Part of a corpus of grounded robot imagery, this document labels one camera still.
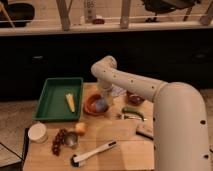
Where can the yellow apple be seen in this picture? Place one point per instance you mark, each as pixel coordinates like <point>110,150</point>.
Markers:
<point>80,128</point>

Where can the green chili pepper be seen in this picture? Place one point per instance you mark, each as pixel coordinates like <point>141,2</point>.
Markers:
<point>133,111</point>

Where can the green plastic tray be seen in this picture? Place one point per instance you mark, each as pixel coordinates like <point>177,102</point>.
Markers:
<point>53,106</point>

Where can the black wooden block brush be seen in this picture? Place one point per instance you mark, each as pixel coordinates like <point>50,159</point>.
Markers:
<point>145,131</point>

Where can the black office chair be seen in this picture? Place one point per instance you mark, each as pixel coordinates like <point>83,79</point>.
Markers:
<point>168,6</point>

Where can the bunch of red grapes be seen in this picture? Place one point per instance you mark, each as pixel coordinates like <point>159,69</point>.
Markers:
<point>58,141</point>

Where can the red orange bowl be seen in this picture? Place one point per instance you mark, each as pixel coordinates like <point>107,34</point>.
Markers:
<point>89,105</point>

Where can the blue sponge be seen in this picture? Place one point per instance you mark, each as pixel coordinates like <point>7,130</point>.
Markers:
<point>101,105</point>

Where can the small red background dish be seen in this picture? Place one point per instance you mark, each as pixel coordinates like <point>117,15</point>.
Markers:
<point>98,21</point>

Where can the small metal cup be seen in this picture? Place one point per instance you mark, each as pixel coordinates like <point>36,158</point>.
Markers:
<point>71,139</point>

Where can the black chair left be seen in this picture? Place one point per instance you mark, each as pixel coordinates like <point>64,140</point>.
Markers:
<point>20,13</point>

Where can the dark maroon bowl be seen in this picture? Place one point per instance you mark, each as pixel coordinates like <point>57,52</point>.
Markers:
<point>134,99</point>

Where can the yellow corn cob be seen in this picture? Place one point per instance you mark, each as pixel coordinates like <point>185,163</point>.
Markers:
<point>70,101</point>

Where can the light blue folded cloth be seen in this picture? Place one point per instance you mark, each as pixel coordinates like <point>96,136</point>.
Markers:
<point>117,91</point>

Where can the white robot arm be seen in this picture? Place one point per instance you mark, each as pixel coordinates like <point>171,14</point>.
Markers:
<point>180,128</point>

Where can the white black dish brush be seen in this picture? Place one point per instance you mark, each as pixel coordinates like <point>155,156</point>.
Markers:
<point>76,160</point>

